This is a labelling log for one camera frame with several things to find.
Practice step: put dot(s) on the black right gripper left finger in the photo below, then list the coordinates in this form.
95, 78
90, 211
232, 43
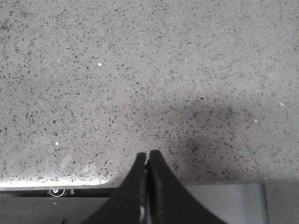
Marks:
127, 205

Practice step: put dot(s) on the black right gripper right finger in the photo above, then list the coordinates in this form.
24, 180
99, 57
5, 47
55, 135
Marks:
169, 200

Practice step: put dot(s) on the black table frame with screw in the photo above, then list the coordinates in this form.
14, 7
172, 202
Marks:
51, 206

